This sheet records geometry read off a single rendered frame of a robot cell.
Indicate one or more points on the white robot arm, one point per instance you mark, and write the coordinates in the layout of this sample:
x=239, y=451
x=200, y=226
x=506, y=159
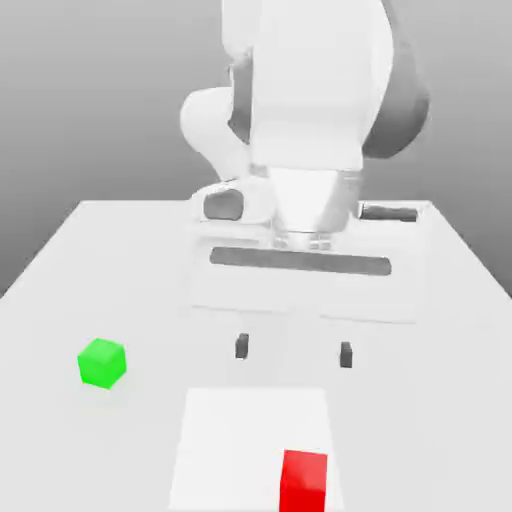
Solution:
x=312, y=100

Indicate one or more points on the small red cube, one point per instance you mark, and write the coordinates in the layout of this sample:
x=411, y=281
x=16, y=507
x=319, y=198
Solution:
x=303, y=482

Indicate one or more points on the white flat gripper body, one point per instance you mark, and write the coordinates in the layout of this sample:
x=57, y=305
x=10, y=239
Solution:
x=300, y=262

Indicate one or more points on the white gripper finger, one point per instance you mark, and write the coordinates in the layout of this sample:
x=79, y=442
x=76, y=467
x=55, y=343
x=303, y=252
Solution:
x=346, y=355
x=242, y=346

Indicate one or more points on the small green cube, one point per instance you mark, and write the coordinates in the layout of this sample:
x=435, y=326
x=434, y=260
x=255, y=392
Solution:
x=102, y=363

